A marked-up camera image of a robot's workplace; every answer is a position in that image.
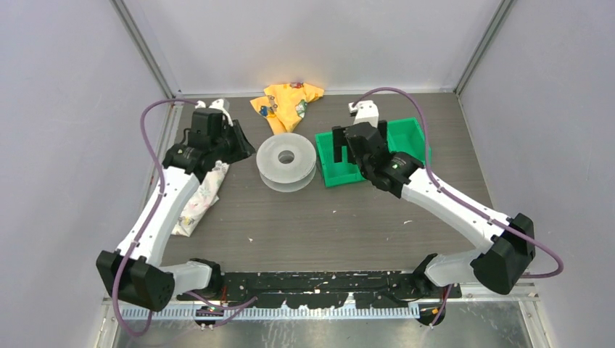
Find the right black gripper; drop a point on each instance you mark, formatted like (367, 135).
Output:
(339, 141)

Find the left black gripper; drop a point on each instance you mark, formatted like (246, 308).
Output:
(244, 148)

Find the clear plastic cable spool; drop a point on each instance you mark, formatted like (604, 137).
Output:
(286, 162)

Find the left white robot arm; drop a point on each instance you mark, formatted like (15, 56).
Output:
(133, 272)

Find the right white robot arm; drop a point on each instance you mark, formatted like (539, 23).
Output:
(501, 251)

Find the green three-compartment bin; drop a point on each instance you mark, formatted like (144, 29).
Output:
(344, 152)

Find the yellow printed cloth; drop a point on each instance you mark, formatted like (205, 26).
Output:
(284, 105)

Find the white floral cloth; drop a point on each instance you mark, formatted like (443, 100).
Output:
(201, 201)

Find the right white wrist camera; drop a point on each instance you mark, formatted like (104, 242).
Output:
(364, 112)

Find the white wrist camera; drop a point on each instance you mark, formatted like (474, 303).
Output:
(218, 104)
(364, 112)

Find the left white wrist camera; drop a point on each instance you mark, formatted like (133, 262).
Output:
(218, 104)

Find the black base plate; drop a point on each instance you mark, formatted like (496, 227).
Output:
(321, 290)

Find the slotted metal rail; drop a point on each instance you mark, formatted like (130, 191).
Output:
(347, 311)

